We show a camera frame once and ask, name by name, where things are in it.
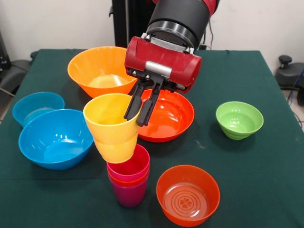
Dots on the dark green table cloth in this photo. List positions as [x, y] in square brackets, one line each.
[261, 178]

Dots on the orange-red plastic cup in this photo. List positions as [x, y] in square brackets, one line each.
[128, 183]

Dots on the wide orange-red shallow bowl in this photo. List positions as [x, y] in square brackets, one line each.
[173, 118]

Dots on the black rounded floor base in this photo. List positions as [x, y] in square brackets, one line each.
[14, 71]
[288, 73]

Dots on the large orange plastic bowl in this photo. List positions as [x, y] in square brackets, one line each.
[99, 69]

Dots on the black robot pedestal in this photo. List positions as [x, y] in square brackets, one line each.
[133, 23]

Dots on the magenta-red plastic cup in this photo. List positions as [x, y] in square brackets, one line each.
[140, 164]

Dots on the small orange-red ringed bowl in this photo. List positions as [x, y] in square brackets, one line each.
[187, 180]

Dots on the small blue plastic bowl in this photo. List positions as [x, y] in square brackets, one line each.
[28, 104]

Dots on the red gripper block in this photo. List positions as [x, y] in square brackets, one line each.
[166, 63]

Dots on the green plastic bowl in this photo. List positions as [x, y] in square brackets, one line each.
[240, 118]

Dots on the yellow plastic cup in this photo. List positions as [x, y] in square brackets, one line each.
[111, 140]

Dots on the purple plastic cup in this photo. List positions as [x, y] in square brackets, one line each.
[129, 196]

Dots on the large blue plastic bowl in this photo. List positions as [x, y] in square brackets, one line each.
[57, 140]

